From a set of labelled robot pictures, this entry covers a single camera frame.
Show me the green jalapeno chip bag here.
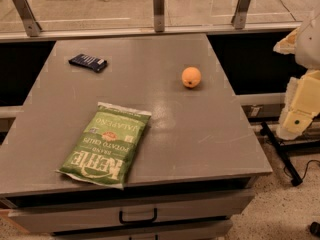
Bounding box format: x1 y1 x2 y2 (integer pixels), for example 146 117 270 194
58 102 151 189

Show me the black drawer handle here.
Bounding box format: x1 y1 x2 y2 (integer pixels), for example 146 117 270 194
118 208 158 225

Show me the grey lower drawer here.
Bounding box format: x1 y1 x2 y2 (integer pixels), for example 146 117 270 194
52 220 232 240

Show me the left metal railing bracket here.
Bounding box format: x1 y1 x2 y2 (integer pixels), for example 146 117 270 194
12 0 42 37

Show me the black caster wheel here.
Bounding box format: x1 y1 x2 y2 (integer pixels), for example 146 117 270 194
310 222 320 237

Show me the metal railing bracket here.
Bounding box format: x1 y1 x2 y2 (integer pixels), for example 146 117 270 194
153 0 165 32
12 0 42 37
231 0 251 29

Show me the middle metal railing bracket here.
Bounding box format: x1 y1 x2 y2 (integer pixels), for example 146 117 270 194
153 0 165 32

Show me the grey drawer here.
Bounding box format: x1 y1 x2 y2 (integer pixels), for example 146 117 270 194
9 189 254 233
52 220 232 240

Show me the black stand leg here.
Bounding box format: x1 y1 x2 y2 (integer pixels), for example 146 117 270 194
260 122 303 186

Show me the horizontal metal rail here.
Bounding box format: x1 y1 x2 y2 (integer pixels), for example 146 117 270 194
0 21 301 43

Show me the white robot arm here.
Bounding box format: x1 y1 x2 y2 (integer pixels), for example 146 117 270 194
273 10 320 140

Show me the right metal railing bracket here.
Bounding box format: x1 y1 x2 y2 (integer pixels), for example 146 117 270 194
231 0 251 29

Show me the dark blue snack bar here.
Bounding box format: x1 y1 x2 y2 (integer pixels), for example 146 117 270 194
68 54 108 73

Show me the grey upper drawer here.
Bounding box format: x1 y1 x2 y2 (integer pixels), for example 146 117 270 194
9 189 254 233

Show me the orange fruit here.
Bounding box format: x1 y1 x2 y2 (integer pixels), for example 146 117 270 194
181 67 202 88

